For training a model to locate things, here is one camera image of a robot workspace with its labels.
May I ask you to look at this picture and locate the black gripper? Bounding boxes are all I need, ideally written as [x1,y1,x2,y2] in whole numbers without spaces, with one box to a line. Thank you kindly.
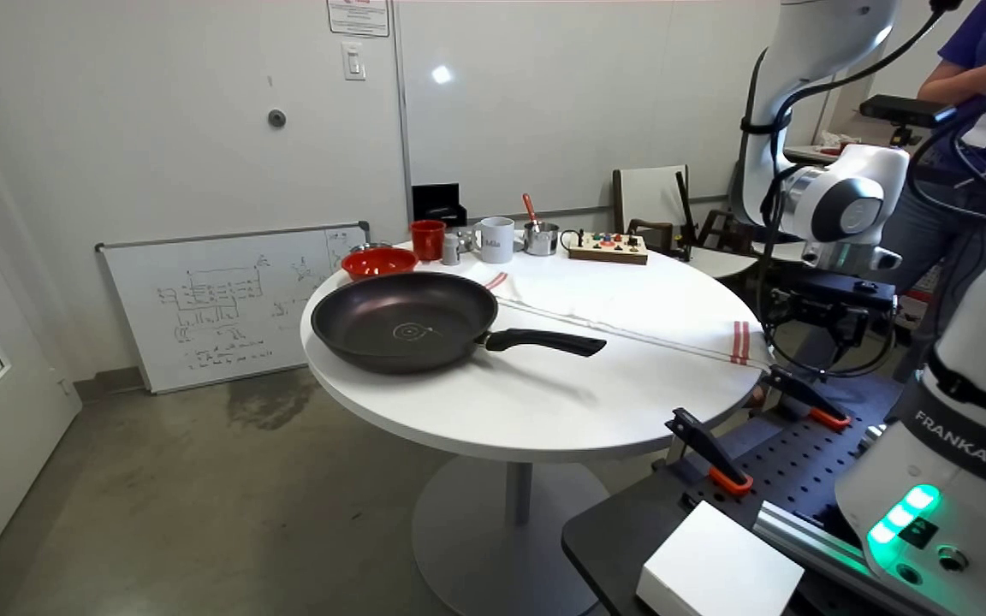
[760,264,897,373]

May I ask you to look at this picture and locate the white towel red stripes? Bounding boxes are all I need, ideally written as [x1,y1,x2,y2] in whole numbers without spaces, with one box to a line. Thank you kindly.
[464,255,765,369]

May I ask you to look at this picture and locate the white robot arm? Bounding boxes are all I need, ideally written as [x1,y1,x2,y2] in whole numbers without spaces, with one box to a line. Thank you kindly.
[739,0,942,280]

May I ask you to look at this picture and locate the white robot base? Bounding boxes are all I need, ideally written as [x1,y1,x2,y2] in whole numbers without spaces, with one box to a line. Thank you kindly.
[834,271,986,616]

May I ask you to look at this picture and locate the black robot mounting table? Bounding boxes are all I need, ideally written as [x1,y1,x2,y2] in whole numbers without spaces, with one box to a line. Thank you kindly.
[561,376,901,616]

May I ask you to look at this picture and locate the black clamp orange tip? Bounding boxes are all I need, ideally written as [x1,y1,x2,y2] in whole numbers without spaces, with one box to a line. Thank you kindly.
[666,407,754,497]

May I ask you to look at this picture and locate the person in blue shirt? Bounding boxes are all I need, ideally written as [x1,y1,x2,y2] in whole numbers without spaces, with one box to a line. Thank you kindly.
[879,0,986,300]

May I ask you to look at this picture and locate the wooden toy board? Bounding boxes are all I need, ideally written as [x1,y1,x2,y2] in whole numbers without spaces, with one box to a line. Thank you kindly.
[561,228,646,264]

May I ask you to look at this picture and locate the white box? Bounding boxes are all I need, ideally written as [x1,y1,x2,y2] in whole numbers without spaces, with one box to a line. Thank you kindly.
[632,503,805,616]

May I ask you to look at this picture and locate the steel pot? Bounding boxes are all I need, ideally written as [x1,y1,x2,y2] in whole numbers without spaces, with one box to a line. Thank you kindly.
[525,221,559,255]

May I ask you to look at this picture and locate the round white table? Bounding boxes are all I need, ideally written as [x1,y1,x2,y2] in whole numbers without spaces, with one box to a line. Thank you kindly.
[301,273,765,616]

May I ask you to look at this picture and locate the white mug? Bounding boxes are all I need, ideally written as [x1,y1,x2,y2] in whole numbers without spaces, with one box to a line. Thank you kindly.
[472,220,517,264]

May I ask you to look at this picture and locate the small steel cup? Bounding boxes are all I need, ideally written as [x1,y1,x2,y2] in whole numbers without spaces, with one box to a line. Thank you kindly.
[440,228,470,267]

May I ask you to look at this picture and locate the red cup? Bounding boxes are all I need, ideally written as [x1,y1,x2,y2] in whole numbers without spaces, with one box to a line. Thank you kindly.
[410,220,445,260]

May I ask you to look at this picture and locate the black frying pan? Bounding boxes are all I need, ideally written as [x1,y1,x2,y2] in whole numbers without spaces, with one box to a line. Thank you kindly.
[310,273,603,376]

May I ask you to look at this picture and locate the red bowl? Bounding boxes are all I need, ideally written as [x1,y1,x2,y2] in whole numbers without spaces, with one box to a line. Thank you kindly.
[343,245,417,280]

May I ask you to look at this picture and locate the aluminium rail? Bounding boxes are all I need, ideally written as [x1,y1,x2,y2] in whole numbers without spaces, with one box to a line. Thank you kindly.
[754,503,930,616]

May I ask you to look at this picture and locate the black wall tray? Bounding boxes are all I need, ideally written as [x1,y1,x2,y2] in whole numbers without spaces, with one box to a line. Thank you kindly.
[410,183,470,224]

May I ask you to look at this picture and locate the whiteboard leaning on wall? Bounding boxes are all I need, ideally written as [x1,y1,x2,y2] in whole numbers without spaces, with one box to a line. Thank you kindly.
[97,221,370,392]

